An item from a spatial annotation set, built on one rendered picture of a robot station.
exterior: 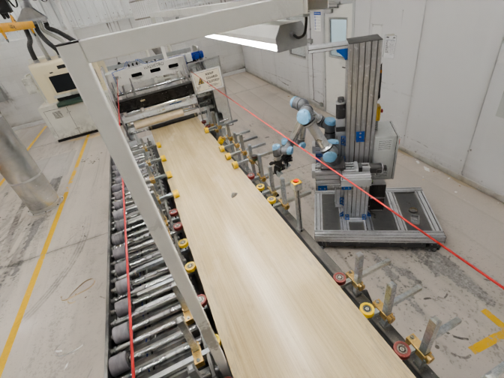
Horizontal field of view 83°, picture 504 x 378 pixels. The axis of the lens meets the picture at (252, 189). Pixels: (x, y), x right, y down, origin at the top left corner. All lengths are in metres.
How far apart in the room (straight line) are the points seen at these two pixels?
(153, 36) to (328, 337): 1.59
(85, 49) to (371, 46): 2.19
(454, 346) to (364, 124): 1.93
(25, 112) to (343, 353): 11.57
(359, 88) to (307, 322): 1.88
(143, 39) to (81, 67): 0.16
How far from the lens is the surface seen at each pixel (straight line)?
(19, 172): 5.72
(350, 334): 1.80
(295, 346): 1.76
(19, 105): 12.09
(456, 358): 2.92
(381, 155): 2.94
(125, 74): 5.04
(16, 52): 11.71
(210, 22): 0.84
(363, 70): 2.66
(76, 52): 0.81
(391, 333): 2.07
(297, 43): 1.11
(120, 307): 2.33
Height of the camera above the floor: 2.49
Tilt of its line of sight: 35 degrees down
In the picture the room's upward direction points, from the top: 11 degrees counter-clockwise
